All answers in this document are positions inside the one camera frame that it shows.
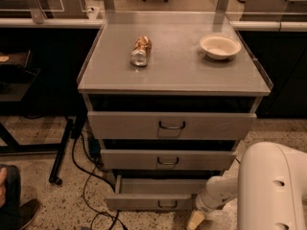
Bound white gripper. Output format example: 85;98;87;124
186;192;224;230

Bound grey drawer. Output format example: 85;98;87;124
87;111;256;140
106;175;206;211
101;149;236;171

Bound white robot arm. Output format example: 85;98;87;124
187;142;307;230

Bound grey drawer cabinet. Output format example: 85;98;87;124
77;11;274;190

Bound dark shoe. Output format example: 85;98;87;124
16;199;40;230

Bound white bowl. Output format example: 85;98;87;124
200;34;242;60

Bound crushed orange soda can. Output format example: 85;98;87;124
130;35;153;67

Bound person leg in jeans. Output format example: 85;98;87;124
0;164;21;230

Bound black side table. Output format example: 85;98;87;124
0;51;73;186

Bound black cable left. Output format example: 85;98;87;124
70;129;129;230

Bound white horizontal rail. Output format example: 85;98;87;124
0;18;307;33

